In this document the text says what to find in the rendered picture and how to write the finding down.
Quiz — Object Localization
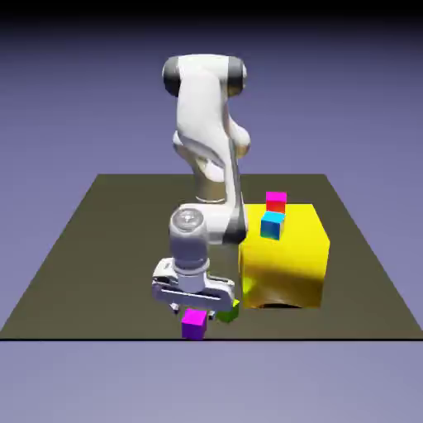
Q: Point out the small green cube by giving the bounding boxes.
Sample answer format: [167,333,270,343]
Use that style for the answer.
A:
[216,298,241,324]

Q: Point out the large yellow box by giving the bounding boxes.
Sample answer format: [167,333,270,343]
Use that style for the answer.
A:
[238,202,331,310]

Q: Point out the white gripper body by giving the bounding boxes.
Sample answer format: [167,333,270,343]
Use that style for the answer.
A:
[151,273,236,314]

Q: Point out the small cyan cube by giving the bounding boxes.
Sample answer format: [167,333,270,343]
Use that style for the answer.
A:
[259,211,287,241]

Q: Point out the small magenta cube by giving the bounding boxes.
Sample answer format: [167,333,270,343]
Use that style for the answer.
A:
[180,307,209,341]

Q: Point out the small red cube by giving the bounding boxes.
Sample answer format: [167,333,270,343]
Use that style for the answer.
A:
[265,191,288,215]

